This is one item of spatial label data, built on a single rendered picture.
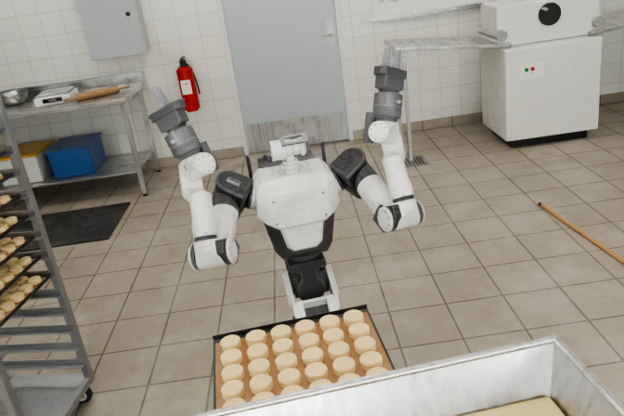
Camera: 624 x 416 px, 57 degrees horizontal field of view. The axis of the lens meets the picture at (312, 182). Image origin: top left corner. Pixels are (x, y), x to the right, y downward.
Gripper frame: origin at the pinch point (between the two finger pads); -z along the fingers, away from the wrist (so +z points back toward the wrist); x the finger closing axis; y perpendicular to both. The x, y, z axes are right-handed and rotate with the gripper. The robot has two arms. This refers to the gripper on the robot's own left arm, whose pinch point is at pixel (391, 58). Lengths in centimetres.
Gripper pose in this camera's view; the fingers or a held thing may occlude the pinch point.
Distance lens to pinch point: 184.0
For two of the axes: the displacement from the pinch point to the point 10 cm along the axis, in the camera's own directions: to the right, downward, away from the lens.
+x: -7.6, -0.5, -6.4
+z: -0.8, 10.0, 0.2
